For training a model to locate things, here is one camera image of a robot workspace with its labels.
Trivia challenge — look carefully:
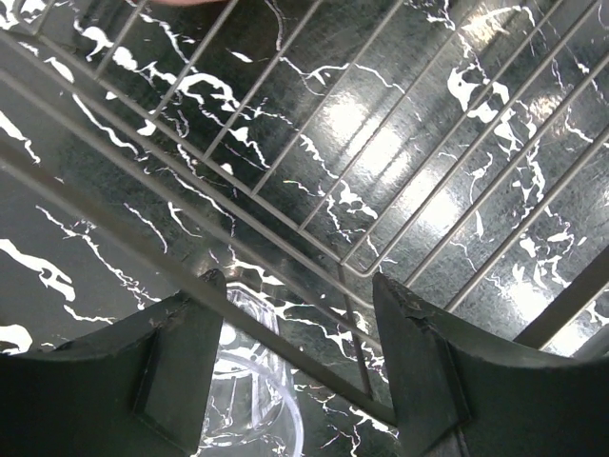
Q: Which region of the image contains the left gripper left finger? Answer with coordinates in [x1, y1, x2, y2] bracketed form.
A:
[1, 291, 223, 456]

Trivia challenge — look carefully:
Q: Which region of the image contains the clear drinking glass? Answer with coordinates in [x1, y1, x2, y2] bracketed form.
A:
[197, 285, 305, 457]

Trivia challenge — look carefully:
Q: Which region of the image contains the pink plastic cup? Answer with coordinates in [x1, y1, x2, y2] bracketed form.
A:
[153, 0, 224, 8]

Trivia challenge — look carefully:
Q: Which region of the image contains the wire dish rack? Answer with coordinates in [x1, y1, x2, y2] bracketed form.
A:
[0, 0, 609, 427]

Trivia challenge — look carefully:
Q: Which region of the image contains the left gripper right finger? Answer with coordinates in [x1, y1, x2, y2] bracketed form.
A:
[373, 273, 608, 456]

